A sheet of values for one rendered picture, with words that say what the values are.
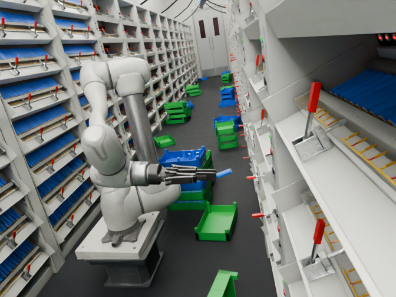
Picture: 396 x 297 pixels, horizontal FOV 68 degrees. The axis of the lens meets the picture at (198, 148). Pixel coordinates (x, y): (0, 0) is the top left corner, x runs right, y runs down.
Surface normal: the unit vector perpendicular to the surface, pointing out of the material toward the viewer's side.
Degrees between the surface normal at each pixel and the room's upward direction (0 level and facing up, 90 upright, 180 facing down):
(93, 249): 3
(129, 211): 93
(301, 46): 90
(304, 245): 23
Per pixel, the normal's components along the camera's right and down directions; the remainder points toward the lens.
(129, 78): 0.34, 0.15
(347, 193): -0.53, -0.81
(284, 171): -0.09, 0.34
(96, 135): -0.04, -0.45
